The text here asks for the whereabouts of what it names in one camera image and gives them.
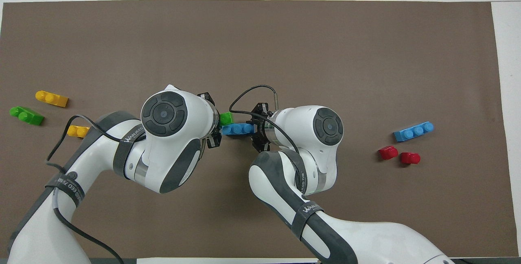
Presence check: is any blue three-stud brick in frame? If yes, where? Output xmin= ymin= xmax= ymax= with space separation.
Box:
xmin=222 ymin=122 xmax=256 ymax=135
xmin=393 ymin=121 xmax=435 ymax=142

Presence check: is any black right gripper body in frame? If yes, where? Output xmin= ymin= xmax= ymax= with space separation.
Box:
xmin=260 ymin=113 xmax=275 ymax=143

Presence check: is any brown table mat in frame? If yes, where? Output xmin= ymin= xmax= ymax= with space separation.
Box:
xmin=0 ymin=0 xmax=518 ymax=258

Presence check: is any yellow two-stud brick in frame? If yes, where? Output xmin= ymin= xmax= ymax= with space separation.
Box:
xmin=35 ymin=90 xmax=69 ymax=108
xmin=67 ymin=125 xmax=91 ymax=138

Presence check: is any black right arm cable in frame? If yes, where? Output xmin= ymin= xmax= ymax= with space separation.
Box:
xmin=229 ymin=85 xmax=302 ymax=155

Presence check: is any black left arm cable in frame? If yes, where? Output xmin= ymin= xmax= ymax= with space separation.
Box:
xmin=46 ymin=116 xmax=147 ymax=264

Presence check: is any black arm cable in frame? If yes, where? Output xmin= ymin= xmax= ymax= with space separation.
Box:
xmin=46 ymin=116 xmax=147 ymax=264
xmin=229 ymin=85 xmax=302 ymax=155

